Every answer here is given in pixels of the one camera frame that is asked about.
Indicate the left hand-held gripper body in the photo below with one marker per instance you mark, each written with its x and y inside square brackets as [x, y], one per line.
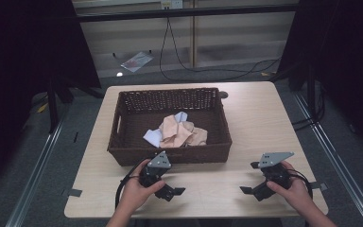
[157, 164]

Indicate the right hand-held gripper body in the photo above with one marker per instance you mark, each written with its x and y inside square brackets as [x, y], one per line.
[274, 159]

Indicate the person's left hand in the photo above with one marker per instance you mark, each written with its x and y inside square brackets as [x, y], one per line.
[134, 194]

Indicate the person's right hand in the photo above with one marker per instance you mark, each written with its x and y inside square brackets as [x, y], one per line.
[296, 195]

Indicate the white cloth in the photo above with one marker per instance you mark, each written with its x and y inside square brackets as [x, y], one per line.
[152, 136]

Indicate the beige cloth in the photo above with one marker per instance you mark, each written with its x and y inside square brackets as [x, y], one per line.
[176, 134]

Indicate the grey tape strip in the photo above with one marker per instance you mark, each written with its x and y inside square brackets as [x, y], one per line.
[319, 186]
[74, 192]

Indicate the brown woven basket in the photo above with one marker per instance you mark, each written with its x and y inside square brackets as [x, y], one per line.
[170, 101]

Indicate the dark round table grommet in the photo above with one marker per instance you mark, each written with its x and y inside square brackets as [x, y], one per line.
[223, 94]

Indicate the clear plastic bag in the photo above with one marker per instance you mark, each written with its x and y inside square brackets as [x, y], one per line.
[137, 61]

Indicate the black metal stand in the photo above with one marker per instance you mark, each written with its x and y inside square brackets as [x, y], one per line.
[52, 107]

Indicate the yellow floor tape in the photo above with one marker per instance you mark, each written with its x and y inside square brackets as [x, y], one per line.
[43, 108]

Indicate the black curtain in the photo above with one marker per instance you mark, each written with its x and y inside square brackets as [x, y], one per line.
[343, 47]
[28, 47]

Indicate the black horizontal bar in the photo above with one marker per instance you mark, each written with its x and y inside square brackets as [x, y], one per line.
[186, 12]

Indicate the metal floor rail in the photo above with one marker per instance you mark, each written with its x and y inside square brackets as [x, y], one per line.
[340, 164]
[34, 176]

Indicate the white wall socket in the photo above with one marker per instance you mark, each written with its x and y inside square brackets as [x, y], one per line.
[171, 3]

